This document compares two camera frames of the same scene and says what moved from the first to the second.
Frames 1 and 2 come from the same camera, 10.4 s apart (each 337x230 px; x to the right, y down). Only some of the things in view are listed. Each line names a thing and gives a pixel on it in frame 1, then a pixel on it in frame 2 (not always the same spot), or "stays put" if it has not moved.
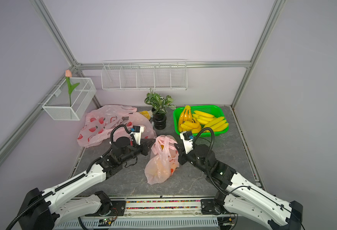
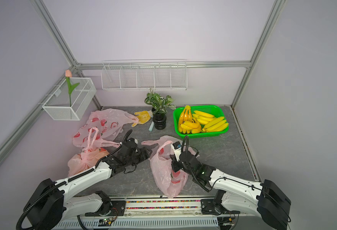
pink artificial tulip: x=68 y=74 stays put
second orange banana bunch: x=185 y=115 stays put
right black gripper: x=182 y=159 → x=174 y=162
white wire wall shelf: x=144 y=74 stays put
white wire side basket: x=57 y=106 stays put
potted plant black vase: x=159 y=107 stays put
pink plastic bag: x=136 y=118 → x=172 y=183
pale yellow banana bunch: x=202 y=118 stays put
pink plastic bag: x=163 y=160 → x=89 y=157
